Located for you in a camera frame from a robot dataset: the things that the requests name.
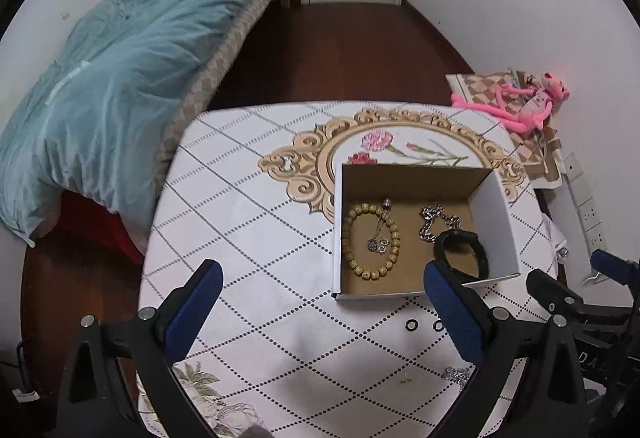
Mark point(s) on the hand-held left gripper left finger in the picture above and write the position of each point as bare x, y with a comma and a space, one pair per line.
200, 303

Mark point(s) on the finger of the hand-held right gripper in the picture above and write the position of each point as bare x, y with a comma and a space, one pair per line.
617, 268
552, 290

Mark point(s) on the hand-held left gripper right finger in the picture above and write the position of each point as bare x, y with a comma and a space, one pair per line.
452, 313

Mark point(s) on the cardboard box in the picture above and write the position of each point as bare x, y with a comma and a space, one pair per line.
395, 188

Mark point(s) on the white power strip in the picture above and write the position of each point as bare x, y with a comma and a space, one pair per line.
587, 213

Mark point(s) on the pink plush toy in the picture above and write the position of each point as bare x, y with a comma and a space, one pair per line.
535, 105

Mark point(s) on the checkered brown cloth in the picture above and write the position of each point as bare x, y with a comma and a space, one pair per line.
482, 85

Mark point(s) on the checkered mattress bed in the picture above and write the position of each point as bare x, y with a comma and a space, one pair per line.
215, 67

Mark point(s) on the light blue quilt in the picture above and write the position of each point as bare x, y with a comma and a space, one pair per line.
115, 77

